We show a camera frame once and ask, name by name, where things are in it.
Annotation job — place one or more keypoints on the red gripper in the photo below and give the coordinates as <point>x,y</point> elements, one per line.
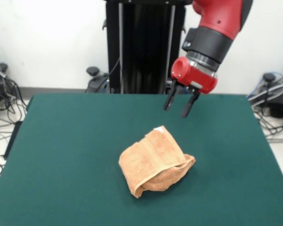
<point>198,78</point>

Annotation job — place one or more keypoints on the tan terry towel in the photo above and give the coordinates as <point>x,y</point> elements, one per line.
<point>151,157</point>

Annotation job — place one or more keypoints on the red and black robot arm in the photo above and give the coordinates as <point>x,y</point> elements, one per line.
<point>217,14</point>

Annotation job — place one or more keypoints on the dark green table cloth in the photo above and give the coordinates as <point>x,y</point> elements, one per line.
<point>61,164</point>

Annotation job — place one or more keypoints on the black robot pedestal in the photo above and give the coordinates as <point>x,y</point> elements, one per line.
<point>143,47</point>

